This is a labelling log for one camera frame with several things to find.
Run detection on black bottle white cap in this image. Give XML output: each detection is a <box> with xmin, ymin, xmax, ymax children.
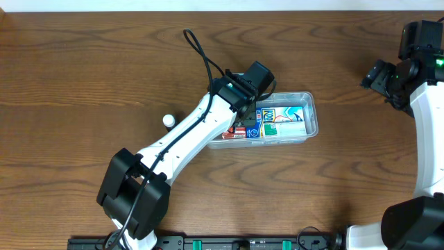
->
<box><xmin>162</xmin><ymin>114</ymin><xmax>176</xmax><ymax>131</ymax></box>

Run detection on blue white drink mix box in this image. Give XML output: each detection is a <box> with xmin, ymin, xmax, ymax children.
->
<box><xmin>246</xmin><ymin>106</ymin><xmax>305</xmax><ymax>138</ymax></box>

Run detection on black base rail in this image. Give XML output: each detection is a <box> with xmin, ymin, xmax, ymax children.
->
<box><xmin>67</xmin><ymin>234</ymin><xmax>344</xmax><ymax>250</ymax></box>

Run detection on white green medicine packet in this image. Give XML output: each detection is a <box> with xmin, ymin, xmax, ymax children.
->
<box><xmin>261</xmin><ymin>122</ymin><xmax>307</xmax><ymax>138</ymax></box>

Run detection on red orange medicine box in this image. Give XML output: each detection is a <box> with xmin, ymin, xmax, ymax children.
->
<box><xmin>221</xmin><ymin>126</ymin><xmax>246</xmax><ymax>140</ymax></box>

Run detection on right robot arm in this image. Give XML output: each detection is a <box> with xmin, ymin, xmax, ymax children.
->
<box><xmin>343</xmin><ymin>19</ymin><xmax>443</xmax><ymax>249</ymax></box>

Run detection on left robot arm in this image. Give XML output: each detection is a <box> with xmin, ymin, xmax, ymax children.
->
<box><xmin>96</xmin><ymin>61</ymin><xmax>275</xmax><ymax>249</ymax></box>

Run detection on clear plastic container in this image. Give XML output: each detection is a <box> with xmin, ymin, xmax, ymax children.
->
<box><xmin>208</xmin><ymin>92</ymin><xmax>318</xmax><ymax>149</ymax></box>

